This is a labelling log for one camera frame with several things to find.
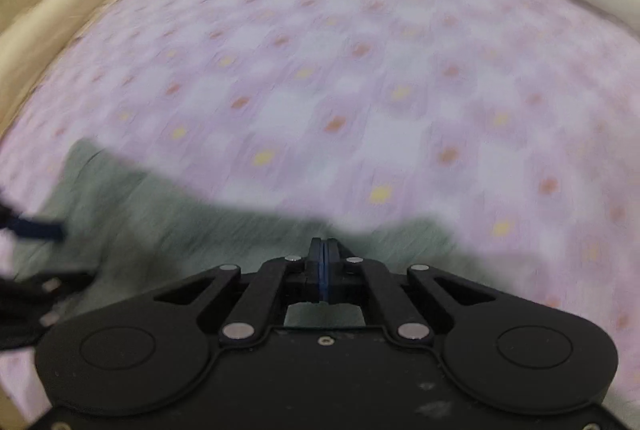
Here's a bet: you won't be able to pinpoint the pink patterned bed sheet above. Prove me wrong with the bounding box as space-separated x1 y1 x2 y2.
1 0 639 426

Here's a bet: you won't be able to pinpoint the grey knit pants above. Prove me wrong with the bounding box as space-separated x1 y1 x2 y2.
12 140 497 316

